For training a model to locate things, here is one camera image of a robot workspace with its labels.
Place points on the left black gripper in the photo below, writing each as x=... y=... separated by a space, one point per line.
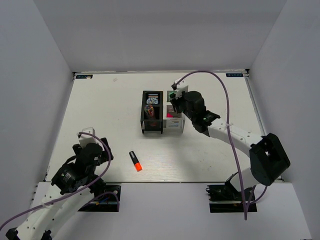
x=104 y=157

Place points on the pink tube with pins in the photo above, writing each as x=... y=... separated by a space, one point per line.
x=149 y=111

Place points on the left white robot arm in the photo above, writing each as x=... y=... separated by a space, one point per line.
x=74 y=186

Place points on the right blue corner label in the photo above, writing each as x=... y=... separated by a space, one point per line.
x=234 y=75

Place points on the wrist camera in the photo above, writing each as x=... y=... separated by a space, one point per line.
x=85 y=139
x=180 y=87

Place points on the black mesh organizer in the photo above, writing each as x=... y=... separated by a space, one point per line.
x=155 y=125

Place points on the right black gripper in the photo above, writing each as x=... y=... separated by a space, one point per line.
x=175 y=102

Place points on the blue glue jar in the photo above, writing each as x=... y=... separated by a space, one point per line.
x=152 y=101

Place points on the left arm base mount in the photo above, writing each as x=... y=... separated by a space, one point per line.
x=107 y=203

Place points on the left blue corner label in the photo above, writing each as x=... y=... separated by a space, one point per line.
x=84 y=76

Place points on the green capped black highlighter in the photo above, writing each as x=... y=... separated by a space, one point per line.
x=172 y=95

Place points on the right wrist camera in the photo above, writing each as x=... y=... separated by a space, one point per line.
x=180 y=87

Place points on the blue corner label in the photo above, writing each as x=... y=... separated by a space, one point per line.
x=84 y=76
x=234 y=75

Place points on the orange capped black highlighter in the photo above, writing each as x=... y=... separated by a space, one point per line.
x=135 y=161

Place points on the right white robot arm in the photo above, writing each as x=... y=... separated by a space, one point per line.
x=267 y=157

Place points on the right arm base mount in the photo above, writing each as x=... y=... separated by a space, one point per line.
x=224 y=198

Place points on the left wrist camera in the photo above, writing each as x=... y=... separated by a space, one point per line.
x=85 y=139

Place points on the white mesh organizer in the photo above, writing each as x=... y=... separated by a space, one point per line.
x=173 y=123

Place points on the pink capped black highlighter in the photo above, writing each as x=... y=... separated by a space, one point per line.
x=170 y=115

